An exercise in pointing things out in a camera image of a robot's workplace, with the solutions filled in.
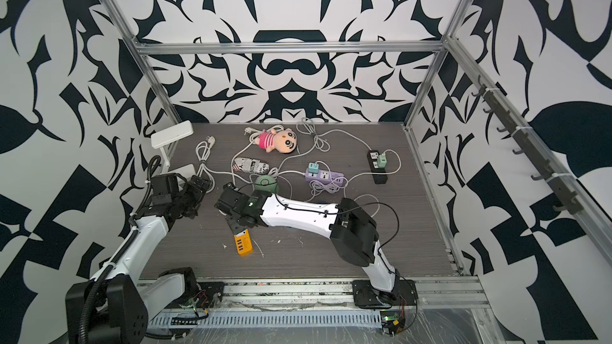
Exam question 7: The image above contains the green adapter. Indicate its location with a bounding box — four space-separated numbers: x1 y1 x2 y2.
377 153 387 169

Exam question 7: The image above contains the white bundled power cord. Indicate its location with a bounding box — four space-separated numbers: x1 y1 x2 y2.
194 135 240 187

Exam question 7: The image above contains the purple power strip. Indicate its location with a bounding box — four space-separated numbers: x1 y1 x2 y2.
304 170 346 186

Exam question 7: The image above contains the orange power strip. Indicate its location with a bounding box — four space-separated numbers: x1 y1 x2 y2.
234 229 253 257

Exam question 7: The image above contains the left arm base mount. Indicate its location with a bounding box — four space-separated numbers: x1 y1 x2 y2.
165 281 226 309

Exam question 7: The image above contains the purple strip white cord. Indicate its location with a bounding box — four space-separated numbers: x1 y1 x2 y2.
276 118 374 175

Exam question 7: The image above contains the wall hook rack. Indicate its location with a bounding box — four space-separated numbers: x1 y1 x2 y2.
473 75 584 215

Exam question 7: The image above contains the white desk lamp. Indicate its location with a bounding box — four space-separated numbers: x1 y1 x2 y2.
151 120 194 174

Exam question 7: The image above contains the teal USB charger adapter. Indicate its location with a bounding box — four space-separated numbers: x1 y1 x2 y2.
308 162 320 177

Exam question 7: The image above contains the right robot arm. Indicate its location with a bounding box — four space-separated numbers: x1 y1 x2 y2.
215 183 399 295

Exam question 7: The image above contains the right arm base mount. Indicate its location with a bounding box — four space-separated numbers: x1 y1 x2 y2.
352 279 419 310

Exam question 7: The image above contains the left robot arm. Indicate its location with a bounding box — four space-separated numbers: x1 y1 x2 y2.
65 155 210 343

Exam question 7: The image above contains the lavender USB cable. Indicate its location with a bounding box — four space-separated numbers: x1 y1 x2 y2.
305 174 350 202

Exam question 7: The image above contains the black power strip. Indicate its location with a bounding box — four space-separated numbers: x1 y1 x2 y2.
368 150 387 185

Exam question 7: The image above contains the plush doll pink shirt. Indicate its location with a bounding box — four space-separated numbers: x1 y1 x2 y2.
251 128 297 154

